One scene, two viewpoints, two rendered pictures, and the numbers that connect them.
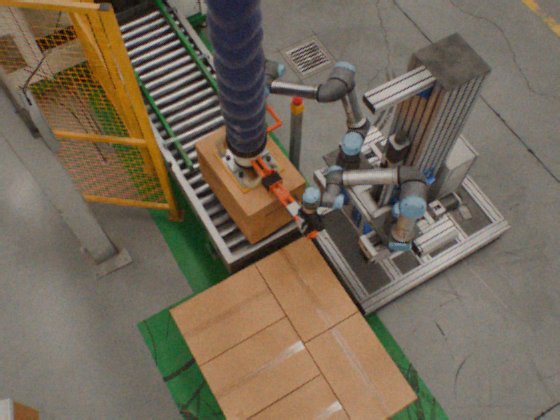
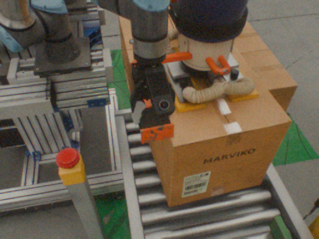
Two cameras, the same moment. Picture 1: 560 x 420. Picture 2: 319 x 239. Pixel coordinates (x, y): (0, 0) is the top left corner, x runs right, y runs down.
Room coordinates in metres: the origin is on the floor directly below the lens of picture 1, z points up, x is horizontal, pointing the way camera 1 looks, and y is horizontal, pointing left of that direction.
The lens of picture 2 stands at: (2.68, 0.33, 1.78)
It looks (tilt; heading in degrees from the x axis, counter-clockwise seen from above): 48 degrees down; 200
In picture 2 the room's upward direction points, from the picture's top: straight up
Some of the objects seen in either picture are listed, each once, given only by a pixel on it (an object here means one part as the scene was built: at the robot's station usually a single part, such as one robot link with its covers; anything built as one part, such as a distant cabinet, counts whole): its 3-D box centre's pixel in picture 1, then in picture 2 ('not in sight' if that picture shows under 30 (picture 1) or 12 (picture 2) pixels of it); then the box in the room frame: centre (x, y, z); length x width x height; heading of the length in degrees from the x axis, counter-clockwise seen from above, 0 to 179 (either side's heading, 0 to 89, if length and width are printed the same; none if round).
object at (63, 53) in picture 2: (349, 157); (59, 42); (1.82, -0.41, 1.09); 0.15 x 0.15 x 0.10
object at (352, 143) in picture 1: (351, 145); (50, 16); (1.83, -0.41, 1.20); 0.13 x 0.12 x 0.14; 159
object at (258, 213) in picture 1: (250, 178); (195, 110); (1.80, 0.18, 0.87); 0.60 x 0.40 x 0.40; 35
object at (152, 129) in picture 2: not in sight; (153, 122); (2.20, 0.14, 1.20); 0.09 x 0.08 x 0.05; 125
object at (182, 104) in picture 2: (261, 151); (177, 73); (1.86, 0.11, 1.09); 0.34 x 0.10 x 0.05; 35
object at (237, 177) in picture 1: (234, 167); (225, 65); (1.75, 0.26, 1.09); 0.34 x 0.10 x 0.05; 35
